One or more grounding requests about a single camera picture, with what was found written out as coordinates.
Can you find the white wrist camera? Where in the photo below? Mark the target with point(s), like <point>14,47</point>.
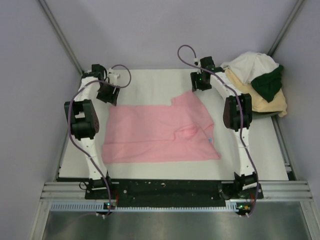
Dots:
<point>196,62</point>
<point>112,75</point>

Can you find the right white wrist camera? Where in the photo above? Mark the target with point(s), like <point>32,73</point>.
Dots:
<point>196,62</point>

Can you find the dark green t shirt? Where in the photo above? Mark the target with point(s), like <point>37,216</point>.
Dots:
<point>268,84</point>

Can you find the aluminium corner post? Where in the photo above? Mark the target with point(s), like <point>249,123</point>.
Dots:
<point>298,6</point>
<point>60,35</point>

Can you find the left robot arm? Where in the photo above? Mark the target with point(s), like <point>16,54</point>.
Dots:
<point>83,123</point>

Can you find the grey slotted cable duct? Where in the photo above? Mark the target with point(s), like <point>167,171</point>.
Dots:
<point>59,206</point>

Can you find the aluminium frame rail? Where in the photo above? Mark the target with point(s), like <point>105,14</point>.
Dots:
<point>273,191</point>

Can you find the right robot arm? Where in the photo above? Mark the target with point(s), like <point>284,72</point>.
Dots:
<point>237,117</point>

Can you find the beige t shirt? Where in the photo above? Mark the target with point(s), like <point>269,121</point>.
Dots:
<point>259,104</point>

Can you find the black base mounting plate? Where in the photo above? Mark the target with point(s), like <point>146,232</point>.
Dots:
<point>159,193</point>

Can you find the pink t shirt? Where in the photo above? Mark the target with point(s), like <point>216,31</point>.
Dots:
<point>179,132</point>

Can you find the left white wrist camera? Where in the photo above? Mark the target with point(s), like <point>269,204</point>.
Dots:
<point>112,75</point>

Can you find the white t shirt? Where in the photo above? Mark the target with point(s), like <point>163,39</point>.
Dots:
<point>250,65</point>

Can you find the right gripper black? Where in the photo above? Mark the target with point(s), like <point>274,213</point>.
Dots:
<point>195,85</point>

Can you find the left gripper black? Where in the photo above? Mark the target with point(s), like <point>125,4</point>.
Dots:
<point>111,98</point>

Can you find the left aluminium corner post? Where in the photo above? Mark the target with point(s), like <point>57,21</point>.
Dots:
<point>60,35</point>

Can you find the right aluminium corner post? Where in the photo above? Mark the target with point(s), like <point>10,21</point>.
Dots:
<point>298,6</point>

